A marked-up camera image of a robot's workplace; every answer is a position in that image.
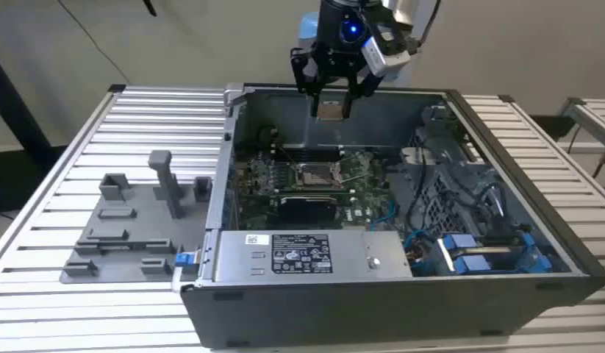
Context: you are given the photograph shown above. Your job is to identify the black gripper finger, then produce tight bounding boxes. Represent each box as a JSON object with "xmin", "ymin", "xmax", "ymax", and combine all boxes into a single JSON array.
[
  {"xmin": 342, "ymin": 65, "xmax": 383, "ymax": 119},
  {"xmin": 289, "ymin": 46, "xmax": 329, "ymax": 118}
]

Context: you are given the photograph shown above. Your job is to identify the silver CPU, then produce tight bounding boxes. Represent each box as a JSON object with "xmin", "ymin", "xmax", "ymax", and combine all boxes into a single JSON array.
[{"xmin": 318, "ymin": 99, "xmax": 345, "ymax": 122}]

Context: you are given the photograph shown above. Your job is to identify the thin wire locking lever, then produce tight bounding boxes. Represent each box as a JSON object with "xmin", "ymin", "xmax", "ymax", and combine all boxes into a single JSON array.
[{"xmin": 279, "ymin": 144, "xmax": 306, "ymax": 168}]

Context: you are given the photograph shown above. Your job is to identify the CPU socket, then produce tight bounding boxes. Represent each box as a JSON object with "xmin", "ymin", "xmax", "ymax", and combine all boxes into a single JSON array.
[{"xmin": 293, "ymin": 161, "xmax": 346, "ymax": 189}]

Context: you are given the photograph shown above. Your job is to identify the green motherboard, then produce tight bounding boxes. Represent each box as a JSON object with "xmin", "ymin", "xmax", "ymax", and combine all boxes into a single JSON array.
[{"xmin": 233, "ymin": 146, "xmax": 405, "ymax": 232}]

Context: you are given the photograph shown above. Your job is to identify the black graphics card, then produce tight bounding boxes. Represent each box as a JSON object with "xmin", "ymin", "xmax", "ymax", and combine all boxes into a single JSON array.
[{"xmin": 278, "ymin": 194, "xmax": 346, "ymax": 227}]

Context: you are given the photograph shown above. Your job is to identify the blue disk carrier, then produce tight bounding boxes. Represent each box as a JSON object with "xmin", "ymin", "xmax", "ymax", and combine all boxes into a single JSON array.
[
  {"xmin": 442, "ymin": 233, "xmax": 483, "ymax": 255},
  {"xmin": 454, "ymin": 254, "xmax": 494, "ymax": 276}
]

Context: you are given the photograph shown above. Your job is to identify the metal slat side table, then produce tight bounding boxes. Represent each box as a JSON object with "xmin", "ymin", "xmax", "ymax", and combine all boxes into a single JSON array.
[{"xmin": 557, "ymin": 96, "xmax": 605, "ymax": 149}]

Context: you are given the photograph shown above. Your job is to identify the silver power supply unit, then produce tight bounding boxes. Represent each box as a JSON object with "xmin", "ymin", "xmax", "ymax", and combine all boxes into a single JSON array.
[{"xmin": 211, "ymin": 229, "xmax": 415, "ymax": 280}]

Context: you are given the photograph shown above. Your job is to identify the grey parts rack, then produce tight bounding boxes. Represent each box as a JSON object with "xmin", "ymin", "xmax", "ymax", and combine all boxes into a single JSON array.
[{"xmin": 59, "ymin": 149, "xmax": 214, "ymax": 285}]

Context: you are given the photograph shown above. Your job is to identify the black metal stand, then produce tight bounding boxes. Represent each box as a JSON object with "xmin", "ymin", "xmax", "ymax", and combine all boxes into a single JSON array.
[{"xmin": 0, "ymin": 46, "xmax": 62, "ymax": 174}]

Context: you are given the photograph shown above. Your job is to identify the dark grey PC case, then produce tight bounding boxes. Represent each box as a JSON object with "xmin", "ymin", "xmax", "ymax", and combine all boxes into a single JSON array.
[{"xmin": 170, "ymin": 82, "xmax": 605, "ymax": 349}]

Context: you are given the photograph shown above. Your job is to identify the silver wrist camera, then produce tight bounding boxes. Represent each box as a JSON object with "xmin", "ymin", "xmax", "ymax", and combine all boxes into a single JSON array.
[{"xmin": 359, "ymin": 21, "xmax": 414, "ymax": 79}]

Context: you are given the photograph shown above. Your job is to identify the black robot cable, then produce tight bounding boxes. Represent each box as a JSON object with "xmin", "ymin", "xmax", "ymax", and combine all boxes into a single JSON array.
[{"xmin": 418, "ymin": 0, "xmax": 445, "ymax": 46}]

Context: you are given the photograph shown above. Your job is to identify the blue plastic bracket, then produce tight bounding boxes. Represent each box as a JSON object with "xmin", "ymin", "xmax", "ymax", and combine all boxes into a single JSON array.
[{"xmin": 519, "ymin": 222, "xmax": 554, "ymax": 274}]

